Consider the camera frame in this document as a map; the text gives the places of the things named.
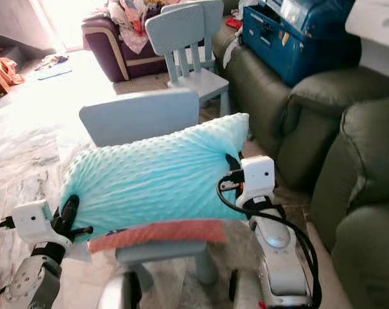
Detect turquoise dotted pillow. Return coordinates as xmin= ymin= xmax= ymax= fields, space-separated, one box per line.
xmin=59 ymin=113 xmax=251 ymax=240

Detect dark green leather sofa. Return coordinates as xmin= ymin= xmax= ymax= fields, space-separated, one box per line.
xmin=210 ymin=18 xmax=389 ymax=309

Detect silver left robot leg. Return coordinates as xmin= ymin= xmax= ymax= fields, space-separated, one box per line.
xmin=97 ymin=270 xmax=138 ymax=309

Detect silver robot leg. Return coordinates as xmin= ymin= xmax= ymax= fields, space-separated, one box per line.
xmin=97 ymin=270 xmax=138 ymax=309
xmin=229 ymin=270 xmax=269 ymax=309

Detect red flat cushion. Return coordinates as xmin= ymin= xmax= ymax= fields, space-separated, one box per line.
xmin=89 ymin=220 xmax=228 ymax=254

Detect light blue kids chair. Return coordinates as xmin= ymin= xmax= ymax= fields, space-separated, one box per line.
xmin=145 ymin=3 xmax=233 ymax=118
xmin=160 ymin=0 xmax=224 ymax=65
xmin=78 ymin=88 xmax=221 ymax=288

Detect silver right robot leg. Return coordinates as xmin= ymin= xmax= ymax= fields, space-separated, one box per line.
xmin=229 ymin=270 xmax=269 ymax=309

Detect blue hard case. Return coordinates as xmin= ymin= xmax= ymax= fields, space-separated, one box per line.
xmin=240 ymin=0 xmax=359 ymax=88

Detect small red item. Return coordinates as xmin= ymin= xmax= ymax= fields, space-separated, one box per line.
xmin=224 ymin=16 xmax=244 ymax=30

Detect small blue floor mat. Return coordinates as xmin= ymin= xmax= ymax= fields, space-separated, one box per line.
xmin=34 ymin=54 xmax=73 ymax=82

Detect orange bag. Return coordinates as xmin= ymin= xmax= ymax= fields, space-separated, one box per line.
xmin=0 ymin=56 xmax=26 ymax=97

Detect purple armchair with beige trim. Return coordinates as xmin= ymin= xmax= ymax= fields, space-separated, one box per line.
xmin=81 ymin=14 xmax=173 ymax=83

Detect heap of colourful clothes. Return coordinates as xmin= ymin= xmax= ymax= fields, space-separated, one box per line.
xmin=107 ymin=0 xmax=167 ymax=56

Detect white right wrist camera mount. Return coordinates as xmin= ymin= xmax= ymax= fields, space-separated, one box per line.
xmin=239 ymin=155 xmax=277 ymax=207

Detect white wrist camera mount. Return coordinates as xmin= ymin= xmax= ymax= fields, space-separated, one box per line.
xmin=11 ymin=199 xmax=57 ymax=249
xmin=239 ymin=155 xmax=277 ymax=207

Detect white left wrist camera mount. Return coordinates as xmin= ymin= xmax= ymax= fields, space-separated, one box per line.
xmin=11 ymin=199 xmax=57 ymax=249

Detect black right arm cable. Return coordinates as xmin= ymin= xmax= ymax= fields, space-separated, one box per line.
xmin=216 ymin=174 xmax=323 ymax=309

